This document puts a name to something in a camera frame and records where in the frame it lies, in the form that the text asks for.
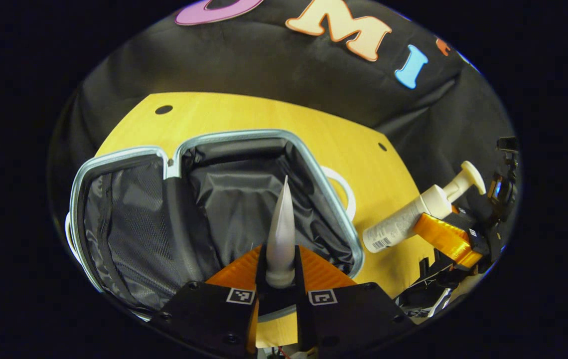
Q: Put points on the white pump bottle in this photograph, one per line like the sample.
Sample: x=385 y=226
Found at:
x=413 y=219

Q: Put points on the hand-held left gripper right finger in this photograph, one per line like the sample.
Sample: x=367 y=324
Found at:
x=354 y=314

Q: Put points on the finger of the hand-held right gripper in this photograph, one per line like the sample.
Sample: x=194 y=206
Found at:
x=473 y=219
x=446 y=239

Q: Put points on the white cream tube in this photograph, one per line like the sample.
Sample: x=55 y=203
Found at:
x=281 y=239

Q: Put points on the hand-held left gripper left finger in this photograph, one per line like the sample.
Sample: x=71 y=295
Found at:
x=204 y=314

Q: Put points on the black backdrop cloth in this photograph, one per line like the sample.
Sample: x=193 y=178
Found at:
x=274 y=75

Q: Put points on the light blue suitcase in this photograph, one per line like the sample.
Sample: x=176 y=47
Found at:
x=229 y=199

